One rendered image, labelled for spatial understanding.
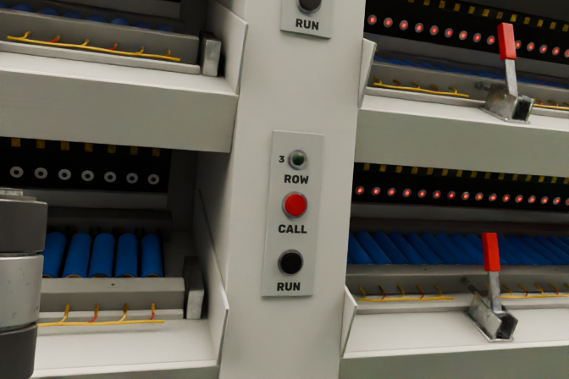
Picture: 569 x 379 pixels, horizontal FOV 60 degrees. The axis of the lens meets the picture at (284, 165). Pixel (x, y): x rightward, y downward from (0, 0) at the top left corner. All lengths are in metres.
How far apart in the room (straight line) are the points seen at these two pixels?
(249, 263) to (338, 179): 0.09
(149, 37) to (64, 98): 0.10
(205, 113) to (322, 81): 0.09
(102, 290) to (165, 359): 0.07
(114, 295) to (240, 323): 0.10
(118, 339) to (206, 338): 0.06
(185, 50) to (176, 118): 0.08
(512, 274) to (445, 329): 0.12
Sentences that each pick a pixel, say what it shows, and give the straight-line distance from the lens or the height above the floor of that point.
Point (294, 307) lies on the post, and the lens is 0.39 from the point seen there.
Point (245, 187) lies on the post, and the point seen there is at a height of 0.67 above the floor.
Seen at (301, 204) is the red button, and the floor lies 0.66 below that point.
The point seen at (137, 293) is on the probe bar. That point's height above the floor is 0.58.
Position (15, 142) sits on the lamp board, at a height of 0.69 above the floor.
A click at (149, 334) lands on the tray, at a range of 0.41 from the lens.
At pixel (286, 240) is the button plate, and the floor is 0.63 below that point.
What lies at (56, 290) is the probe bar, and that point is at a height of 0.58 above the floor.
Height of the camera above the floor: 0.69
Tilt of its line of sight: 1 degrees down
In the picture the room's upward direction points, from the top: 4 degrees clockwise
